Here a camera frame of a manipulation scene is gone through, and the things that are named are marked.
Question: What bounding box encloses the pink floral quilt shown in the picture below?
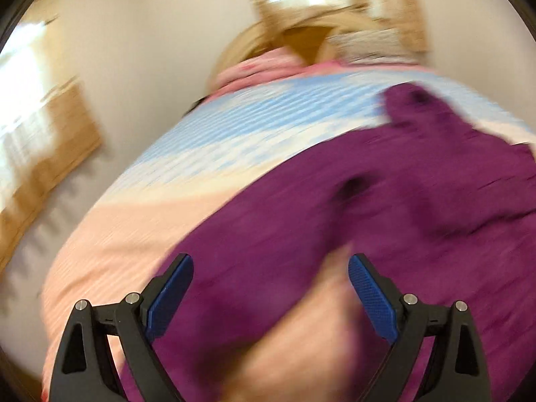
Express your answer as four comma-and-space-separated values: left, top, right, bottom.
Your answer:
207, 48, 348, 99

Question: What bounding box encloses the wooden headboard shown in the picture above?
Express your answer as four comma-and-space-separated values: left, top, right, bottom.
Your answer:
209, 12, 378, 88

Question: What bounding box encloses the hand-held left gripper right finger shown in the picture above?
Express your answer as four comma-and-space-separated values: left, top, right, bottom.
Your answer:
347, 253, 491, 402

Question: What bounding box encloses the purple jacket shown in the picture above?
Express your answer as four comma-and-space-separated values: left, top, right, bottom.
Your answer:
119, 83, 536, 402

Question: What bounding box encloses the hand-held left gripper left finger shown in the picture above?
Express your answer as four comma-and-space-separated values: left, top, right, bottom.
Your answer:
49, 253, 195, 402

